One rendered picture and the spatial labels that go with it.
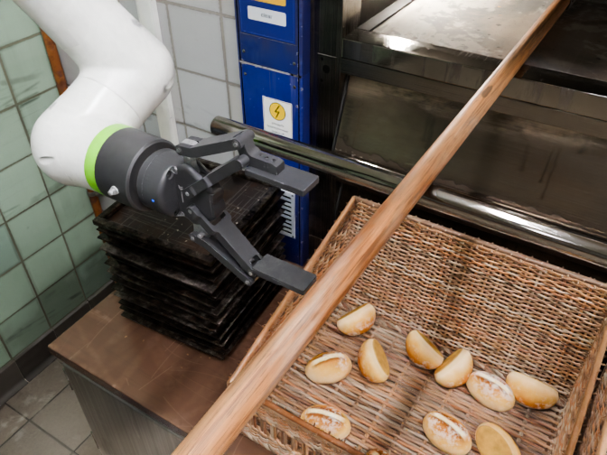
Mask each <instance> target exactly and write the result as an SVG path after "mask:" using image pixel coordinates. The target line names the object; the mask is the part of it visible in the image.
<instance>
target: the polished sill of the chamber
mask: <svg viewBox="0 0 607 455"><path fill-rule="evenodd" d="M341 57H342V58H344V59H348V60H355V61H359V62H363V63H367V64H370V65H374V66H379V67H382V68H386V69H390V70H396V71H401V72H405V73H408V74H412V75H416V76H419V77H424V78H428V79H434V80H438V81H442V82H446V83H450V84H454V85H457V86H461V87H466V88H472V89H476V90H479V88H480V87H481V86H482V85H483V84H484V82H485V81H486V80H487V79H488V78H489V76H490V75H491V74H492V73H493V71H494V70H495V69H496V68H497V67H498V66H499V65H500V64H501V63H502V62H503V60H500V59H496V58H492V57H487V56H483V55H479V54H474V53H470V52H466V51H457V50H454V49H449V48H445V47H441V46H436V45H432V44H428V43H423V42H416V41H411V40H407V39H403V38H398V37H394V36H389V35H385V34H381V33H376V32H369V31H364V30H361V29H356V30H354V31H353V32H351V33H349V34H348V35H346V36H345V37H343V38H342V51H341ZM500 96H503V97H507V98H514V99H517V100H521V101H525V102H529V103H533V104H537V105H540V106H544V107H552V108H555V109H559V110H563V111H566V112H571V113H575V114H578V115H582V116H589V117H593V118H597V119H601V120H604V121H607V82H606V81H601V80H597V79H589V78H585V77H580V76H576V75H572V74H567V73H564V72H559V71H554V70H547V69H542V68H539V67H534V66H529V65H525V64H523V65H522V67H521V68H520V69H519V70H518V72H517V73H516V75H515V76H514V77H513V79H512V80H511V81H510V82H509V84H508V85H507V86H506V87H505V88H504V90H503V91H502V92H501V94H500Z"/></svg>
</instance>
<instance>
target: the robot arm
mask: <svg viewBox="0 0 607 455"><path fill-rule="evenodd" d="M12 1H13V2H14V3H15V4H16V5H18V6H19V7H20V8H21V9H22V10H23V11H24V12H25V13H26V14H27V15H28V16H29V17H30V18H31V19H32V20H33V21H34V22H35V23H36V24H37V25H38V26H39V27H40V28H41V29H42V30H43V31H44V32H45V33H46V34H47V35H48V36H49V37H50V38H51V39H52V40H53V41H54V42H55V43H56V44H57V45H58V46H59V47H60V48H61V49H62V50H64V51H65V52H66V53H67V54H68V55H69V56H70V57H71V58H72V59H73V61H74V62H75V63H76V64H77V65H78V66H79V75H78V77H77V78H76V79H75V80H74V82H73V83H72V84H71V85H70V86H69V87H68V88H67V89H66V91H65V92H64V93H63V94H62V95H60V96H59V97H58V98H57V99H56V100H55V101H54V102H53V103H52V104H51V105H50V106H49V107H48V108H47V109H46V110H45V111H44V112H43V113H42V114H41V116H40V117H39V118H38V119H37V120H36V122H35V124H34V126H33V130H32V133H31V150H32V154H33V158H34V160H35V161H36V163H37V165H38V166H39V168H40V169H41V170H42V171H43V172H44V173H45V174H46V175H47V176H48V177H50V178H51V179H53V180H54V181H56V182H58V183H61V184H64V185H68V186H73V187H81V188H85V189H89V190H93V191H95V192H98V193H100V194H102V195H105V196H107V197H109V198H111V199H113V200H116V201H118V202H120V203H123V204H125V205H127V206H128V207H131V208H133V209H136V210H139V211H142V212H149V211H153V210H156V211H158V212H161V213H163V214H164V215H166V216H170V217H177V216H183V217H186V218H187V219H188V220H189V221H191V222H192V223H193V225H194V231H193V232H191V233H190V234H189V237H190V239H191V240H192V241H193V242H195V243H196V244H198V245H200V246H203V247H204V248H205V249H206V250H208V251H209V252H210V253H211V254H212V255H213V256H215V257H216V258H217V259H218V260H219V261H220V262H221V263H223V264H224V265H225V266H226V267H227V268H228V269H229V270H230V271H231V272H232V273H233V274H234V275H236V276H237V277H238V278H239V279H240V280H241V281H242V282H244V283H245V284H246V285H248V286H251V285H252V284H253V283H254V282H255V281H256V280H257V279H258V278H259V277H261V278H263V279H265V280H267V281H269V282H271V283H274V284H276V285H281V286H283V287H285V288H287V289H289V290H291V291H293V292H296V293H299V294H301V295H305V294H306V293H307V291H308V290H309V289H310V288H311V287H312V285H313V284H314V283H315V282H316V280H317V276H316V274H312V273H310V272H308V271H305V270H304V269H302V268H300V267H297V266H295V265H291V264H289V263H287V262H285V261H283V260H281V259H279V258H276V257H274V256H272V255H269V254H266V255H265V256H264V257H263V256H262V255H261V254H259V253H258V251H257V250H256V249H255V248H254V247H253V246H252V245H251V243H250V242H249V241H248V240H247V239H246V237H245V236H244V235H243V234H242V233H241V232H240V231H239V229H238V228H237V227H236V226H235V225H234V223H233V222H232V221H231V219H232V217H231V215H230V214H229V213H228V212H227V211H226V204H225V201H224V199H223V195H224V188H223V187H222V186H221V185H220V183H219V182H220V181H221V180H223V179H225V178H227V177H229V176H230V175H231V174H233V173H235V172H238V171H239V170H243V169H244V168H245V167H247V166H248V165H249V166H248V167H247V168H246V169H245V175H246V176H248V177H250V178H253V179H255V180H258V181H262V182H264V183H267V184H269V185H272V186H275V187H277V188H279V189H282V190H286V191H289V192H292V193H293V194H296V195H299V196H301V197H304V196H305V195H306V194H307V193H308V192H309V191H310V190H311V189H313V188H314V187H315V186H316V184H318V183H319V176H318V175H315V174H312V173H309V172H305V171H303V170H300V169H297V168H295V167H292V166H289V165H287V164H285V161H284V160H283V159H281V158H280V157H277V156H274V155H272V154H269V153H264V152H261V151H260V149H259V148H258V147H256V146H255V144H254V141H253V139H254V138H255V134H254V132H253V131H252V130H251V129H244V130H240V131H237V132H232V133H227V134H224V135H216V136H212V137H208V138H199V137H196V136H190V137H188V138H186V139H185V140H183V141H182V142H180V143H179V144H177V145H174V144H173V143H172V142H170V141H168V140H166V139H163V138H161V137H158V136H156V135H151V134H148V133H147V132H144V131H141V130H139V129H140V127H141V126H142V125H143V123H144V122H145V121H146V119H147V118H148V117H149V116H150V115H151V114H152V113H153V112H154V111H155V110H156V109H157V107H158V106H159V105H160V104H161V103H162V102H163V101H164V100H165V99H166V97H167V96H168V95H169V93H170V91H171V89H172V87H173V82H174V65H173V59H172V56H171V54H170V52H168V50H167V49H166V47H165V46H164V45H163V44H162V43H161V42H160V41H159V40H158V39H157V38H156V37H155V36H154V35H152V34H151V33H150V32H149V31H148V30H147V29H146V28H145V27H144V26H143V25H142V24H140V23H139V22H138V21H137V20H136V19H135V18H134V16H133V15H131V14H130V13H129V12H128V11H127V10H126V9H125V8H124V7H123V6H122V5H121V4H120V3H119V2H118V1H117V0H12ZM237 150H238V153H239V155H237V156H236V157H234V158H232V159H230V160H229V161H227V162H225V163H223V164H221V165H220V166H218V167H216V168H215V169H213V170H211V171H209V170H208V169H207V168H206V167H205V166H204V165H203V164H202V163H201V162H200V161H198V160H196V159H198V158H199V157H203V156H208V155H213V154H218V153H226V152H231V151H237ZM217 217H221V221H220V222H219V223H217V224H216V225H215V226H213V225H212V224H211V223H210V221H212V220H214V219H216V218H217ZM252 260H254V261H255V263H254V262H253V261H252Z"/></svg>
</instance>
